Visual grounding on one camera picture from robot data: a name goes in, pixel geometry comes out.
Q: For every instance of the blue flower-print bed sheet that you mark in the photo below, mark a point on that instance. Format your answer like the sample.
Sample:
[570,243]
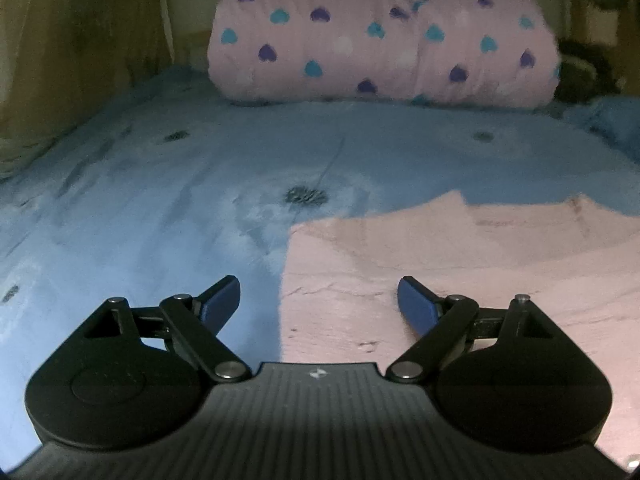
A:
[150,210]

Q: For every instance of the pink heart-print quilt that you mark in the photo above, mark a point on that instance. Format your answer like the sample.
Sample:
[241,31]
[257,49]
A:
[380,40]

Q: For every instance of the dark cloth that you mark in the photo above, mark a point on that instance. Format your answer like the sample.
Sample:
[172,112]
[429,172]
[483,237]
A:
[582,72]

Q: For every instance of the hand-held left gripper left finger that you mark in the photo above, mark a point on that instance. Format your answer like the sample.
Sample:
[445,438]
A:
[219,305]

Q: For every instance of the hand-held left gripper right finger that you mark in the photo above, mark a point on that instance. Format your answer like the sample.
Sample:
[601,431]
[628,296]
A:
[419,307]

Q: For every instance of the blue pillow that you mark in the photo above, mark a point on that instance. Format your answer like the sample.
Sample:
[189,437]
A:
[607,122]

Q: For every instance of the pink towel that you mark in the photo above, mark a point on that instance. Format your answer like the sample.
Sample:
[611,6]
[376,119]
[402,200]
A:
[450,270]

